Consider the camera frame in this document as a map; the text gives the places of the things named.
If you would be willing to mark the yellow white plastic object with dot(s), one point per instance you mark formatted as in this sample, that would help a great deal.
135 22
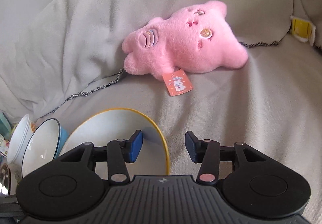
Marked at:
303 30

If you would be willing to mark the grey sofa cushion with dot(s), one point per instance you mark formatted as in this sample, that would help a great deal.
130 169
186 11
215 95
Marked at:
68 45

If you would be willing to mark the orange paper hang tag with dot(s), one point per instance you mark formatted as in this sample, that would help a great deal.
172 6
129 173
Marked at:
177 83

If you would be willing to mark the blue bowl white inside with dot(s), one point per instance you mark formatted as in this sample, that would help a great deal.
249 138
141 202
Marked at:
44 146

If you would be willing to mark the yellow rimmed white plate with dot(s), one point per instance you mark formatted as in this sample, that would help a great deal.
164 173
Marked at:
120 123

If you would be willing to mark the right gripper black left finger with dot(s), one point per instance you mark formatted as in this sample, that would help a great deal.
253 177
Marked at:
120 152

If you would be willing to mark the pink plush toy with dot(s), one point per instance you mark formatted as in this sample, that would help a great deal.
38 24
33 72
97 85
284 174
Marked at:
196 39

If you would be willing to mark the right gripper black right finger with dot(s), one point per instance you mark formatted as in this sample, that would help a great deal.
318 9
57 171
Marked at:
207 153

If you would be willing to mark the grey sofa cover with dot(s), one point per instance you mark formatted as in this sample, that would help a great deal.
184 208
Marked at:
273 103

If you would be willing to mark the white bowl with orange print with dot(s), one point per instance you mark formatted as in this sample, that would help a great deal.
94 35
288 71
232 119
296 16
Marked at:
20 139

